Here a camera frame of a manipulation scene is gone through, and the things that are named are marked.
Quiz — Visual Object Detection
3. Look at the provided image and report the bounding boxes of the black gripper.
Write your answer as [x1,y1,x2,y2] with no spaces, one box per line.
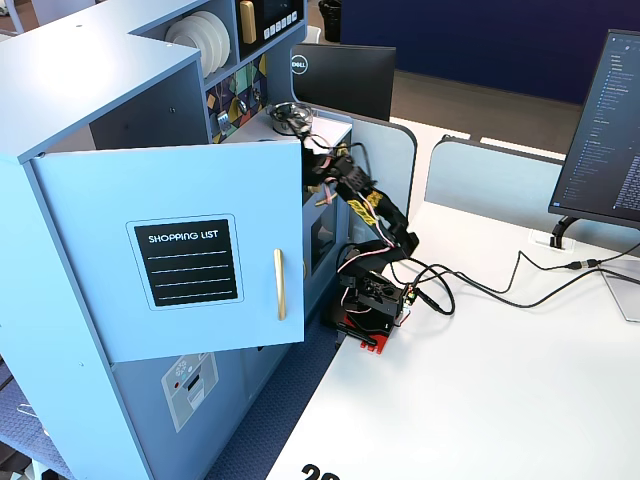
[301,144,375,197]

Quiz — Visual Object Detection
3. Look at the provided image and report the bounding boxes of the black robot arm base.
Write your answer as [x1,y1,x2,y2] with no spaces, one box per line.
[335,242,417,332]

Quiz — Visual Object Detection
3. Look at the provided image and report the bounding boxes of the blue cabinet door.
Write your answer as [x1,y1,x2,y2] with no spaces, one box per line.
[29,137,307,365]

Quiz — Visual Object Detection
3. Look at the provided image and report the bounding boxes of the blue toy kitchen cabinet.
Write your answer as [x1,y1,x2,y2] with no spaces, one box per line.
[0,0,357,480]

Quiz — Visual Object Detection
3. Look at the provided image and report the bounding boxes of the gray metal pot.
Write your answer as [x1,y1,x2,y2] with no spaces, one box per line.
[268,100,315,137]

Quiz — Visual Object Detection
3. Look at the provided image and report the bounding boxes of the gray rounded desk divider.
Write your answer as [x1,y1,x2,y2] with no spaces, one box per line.
[309,103,419,236]

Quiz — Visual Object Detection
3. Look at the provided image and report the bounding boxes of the toy oven door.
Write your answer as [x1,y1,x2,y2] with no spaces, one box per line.
[301,197,342,280]

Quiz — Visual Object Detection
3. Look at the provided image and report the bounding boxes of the black Dell monitor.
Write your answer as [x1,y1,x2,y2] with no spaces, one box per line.
[289,42,398,123]

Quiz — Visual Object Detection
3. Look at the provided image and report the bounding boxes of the colourful patterned backsplash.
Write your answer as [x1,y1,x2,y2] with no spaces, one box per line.
[204,53,269,145]

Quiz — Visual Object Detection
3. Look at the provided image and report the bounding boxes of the black trash bin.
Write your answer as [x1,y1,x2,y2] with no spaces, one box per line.
[317,0,344,44]

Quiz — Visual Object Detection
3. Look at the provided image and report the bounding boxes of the black toy microwave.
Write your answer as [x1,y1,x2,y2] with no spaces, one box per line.
[234,0,307,62]

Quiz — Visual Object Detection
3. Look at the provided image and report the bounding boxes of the gray wide desk divider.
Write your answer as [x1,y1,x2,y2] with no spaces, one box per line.
[423,134,567,232]

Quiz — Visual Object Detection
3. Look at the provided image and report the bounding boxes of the red table clamp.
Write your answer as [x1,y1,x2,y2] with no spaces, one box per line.
[319,299,397,356]

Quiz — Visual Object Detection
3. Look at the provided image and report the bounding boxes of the monitor showing dark text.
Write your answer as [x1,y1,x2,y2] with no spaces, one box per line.
[547,28,640,225]

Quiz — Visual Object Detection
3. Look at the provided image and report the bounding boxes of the gold door handle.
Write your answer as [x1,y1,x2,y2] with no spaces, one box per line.
[272,247,288,322]

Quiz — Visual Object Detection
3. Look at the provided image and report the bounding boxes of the gold microwave handle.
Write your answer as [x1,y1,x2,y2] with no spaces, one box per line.
[238,0,258,44]

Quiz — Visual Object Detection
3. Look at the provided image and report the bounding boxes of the long black cable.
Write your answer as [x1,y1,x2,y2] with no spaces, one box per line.
[387,249,640,317]

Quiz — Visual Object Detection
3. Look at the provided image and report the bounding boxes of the white desk cable grommet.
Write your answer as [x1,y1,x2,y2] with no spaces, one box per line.
[528,231,577,252]

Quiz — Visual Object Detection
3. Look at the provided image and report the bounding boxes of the black cable with adapter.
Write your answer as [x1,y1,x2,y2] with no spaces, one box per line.
[409,257,640,317]

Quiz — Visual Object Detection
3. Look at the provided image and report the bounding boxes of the gray monitor base plate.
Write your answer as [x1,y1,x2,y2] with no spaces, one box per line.
[598,266,640,323]

